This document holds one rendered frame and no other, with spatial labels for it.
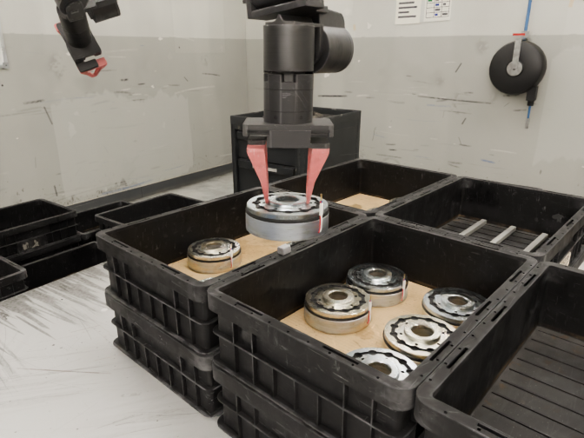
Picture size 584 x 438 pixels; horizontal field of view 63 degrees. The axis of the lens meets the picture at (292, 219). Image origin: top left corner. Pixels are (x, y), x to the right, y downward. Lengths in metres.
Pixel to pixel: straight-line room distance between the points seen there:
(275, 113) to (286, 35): 0.08
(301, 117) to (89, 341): 0.65
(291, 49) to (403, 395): 0.36
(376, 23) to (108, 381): 3.84
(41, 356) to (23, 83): 2.93
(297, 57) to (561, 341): 0.55
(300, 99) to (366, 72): 3.85
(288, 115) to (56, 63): 3.41
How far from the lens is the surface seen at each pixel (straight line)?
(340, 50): 0.60
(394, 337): 0.67
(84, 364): 0.95
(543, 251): 0.83
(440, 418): 0.46
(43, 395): 0.90
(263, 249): 0.99
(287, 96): 0.53
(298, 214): 0.54
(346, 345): 0.70
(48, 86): 3.85
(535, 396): 0.68
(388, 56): 4.29
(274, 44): 0.54
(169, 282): 0.69
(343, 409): 0.53
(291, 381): 0.59
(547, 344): 0.78
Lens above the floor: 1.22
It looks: 20 degrees down
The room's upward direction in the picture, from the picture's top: straight up
